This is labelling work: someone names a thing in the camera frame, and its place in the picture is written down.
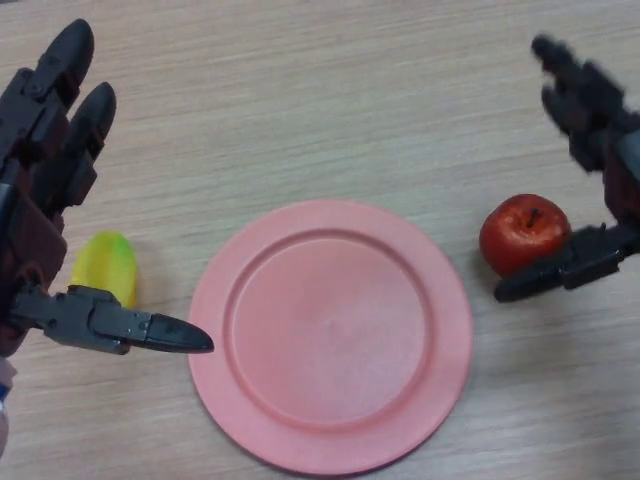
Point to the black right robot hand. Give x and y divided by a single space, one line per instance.
625 200

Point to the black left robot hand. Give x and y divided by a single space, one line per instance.
35 240

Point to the red apple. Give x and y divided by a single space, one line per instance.
520 235

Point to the pink round plate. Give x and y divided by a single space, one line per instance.
330 340

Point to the yellow green starfruit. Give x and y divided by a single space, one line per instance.
105 260

